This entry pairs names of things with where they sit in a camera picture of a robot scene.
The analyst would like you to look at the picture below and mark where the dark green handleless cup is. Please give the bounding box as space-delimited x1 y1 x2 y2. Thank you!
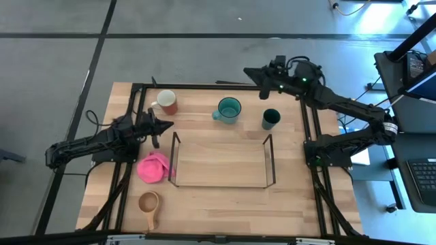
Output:
261 108 282 131

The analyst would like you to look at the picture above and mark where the red mug with white handle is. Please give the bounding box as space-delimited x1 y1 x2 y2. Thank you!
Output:
151 89 178 116

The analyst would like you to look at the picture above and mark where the black aluminium table frame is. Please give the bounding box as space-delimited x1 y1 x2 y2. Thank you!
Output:
76 76 367 239

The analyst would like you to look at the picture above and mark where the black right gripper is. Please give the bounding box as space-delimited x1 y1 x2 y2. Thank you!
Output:
243 66 290 95

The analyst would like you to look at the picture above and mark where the black crossbar with silver brackets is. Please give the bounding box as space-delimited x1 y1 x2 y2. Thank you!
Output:
0 230 436 245

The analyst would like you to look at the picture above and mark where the wooden cup with handle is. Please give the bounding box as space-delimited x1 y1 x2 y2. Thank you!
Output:
138 191 160 232

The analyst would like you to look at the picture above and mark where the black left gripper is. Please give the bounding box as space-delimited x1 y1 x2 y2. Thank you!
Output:
138 108 174 137

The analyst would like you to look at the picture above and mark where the black keyboard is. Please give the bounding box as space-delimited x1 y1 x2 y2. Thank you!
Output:
406 158 436 208

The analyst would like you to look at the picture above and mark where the black computer desk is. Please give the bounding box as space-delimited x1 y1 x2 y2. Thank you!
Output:
388 131 436 214

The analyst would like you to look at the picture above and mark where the teal ceramic mug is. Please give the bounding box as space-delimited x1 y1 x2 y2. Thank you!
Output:
211 97 243 125

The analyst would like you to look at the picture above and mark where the yellow floor cable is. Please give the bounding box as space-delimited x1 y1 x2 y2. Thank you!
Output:
328 0 372 17

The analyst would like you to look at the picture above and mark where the black support pole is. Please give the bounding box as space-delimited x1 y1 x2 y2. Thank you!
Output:
388 12 436 63

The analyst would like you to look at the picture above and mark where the pink cloth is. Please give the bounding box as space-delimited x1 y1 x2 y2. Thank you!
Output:
136 151 176 184

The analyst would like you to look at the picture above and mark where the grey side desk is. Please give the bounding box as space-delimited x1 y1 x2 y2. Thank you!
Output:
373 50 436 134

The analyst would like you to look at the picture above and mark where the black adapter box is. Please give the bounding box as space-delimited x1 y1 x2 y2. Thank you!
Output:
405 54 426 81

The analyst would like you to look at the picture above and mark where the dark monitor screen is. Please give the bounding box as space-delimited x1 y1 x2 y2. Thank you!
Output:
397 64 436 103

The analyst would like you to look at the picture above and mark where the grey chair leg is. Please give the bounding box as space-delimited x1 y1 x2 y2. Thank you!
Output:
0 148 27 164

